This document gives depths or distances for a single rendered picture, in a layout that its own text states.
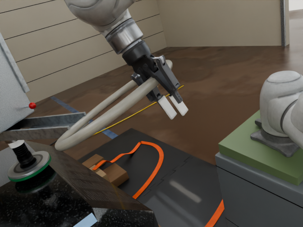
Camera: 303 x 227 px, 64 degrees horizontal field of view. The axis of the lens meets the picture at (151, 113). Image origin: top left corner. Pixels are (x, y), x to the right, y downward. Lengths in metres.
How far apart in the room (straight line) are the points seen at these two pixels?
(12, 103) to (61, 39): 5.23
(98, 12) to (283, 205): 0.87
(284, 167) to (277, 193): 0.10
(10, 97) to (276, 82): 1.10
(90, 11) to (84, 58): 6.12
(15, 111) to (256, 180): 1.07
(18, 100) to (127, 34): 0.78
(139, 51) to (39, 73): 5.73
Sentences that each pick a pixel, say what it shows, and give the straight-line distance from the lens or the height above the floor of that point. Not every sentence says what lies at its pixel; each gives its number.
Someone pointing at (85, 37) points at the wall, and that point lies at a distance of 6.62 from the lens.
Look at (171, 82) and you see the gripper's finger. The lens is 0.65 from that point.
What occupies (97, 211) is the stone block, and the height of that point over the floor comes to 0.80.
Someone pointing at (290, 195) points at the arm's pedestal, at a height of 0.77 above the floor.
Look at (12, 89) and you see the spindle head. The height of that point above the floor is 1.27.
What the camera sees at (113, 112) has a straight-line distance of 0.62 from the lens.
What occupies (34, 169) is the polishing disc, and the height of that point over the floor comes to 0.88.
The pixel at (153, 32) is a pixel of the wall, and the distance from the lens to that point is 7.62.
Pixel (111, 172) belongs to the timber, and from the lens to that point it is 2.44.
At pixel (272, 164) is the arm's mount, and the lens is 0.99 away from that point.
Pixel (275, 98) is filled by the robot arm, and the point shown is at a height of 1.07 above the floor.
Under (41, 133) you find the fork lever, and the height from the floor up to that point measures 1.10.
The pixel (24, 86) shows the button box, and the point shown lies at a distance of 1.30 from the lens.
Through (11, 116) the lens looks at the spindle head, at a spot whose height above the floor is 1.17.
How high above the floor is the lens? 1.47
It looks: 25 degrees down
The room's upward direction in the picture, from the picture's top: 16 degrees counter-clockwise
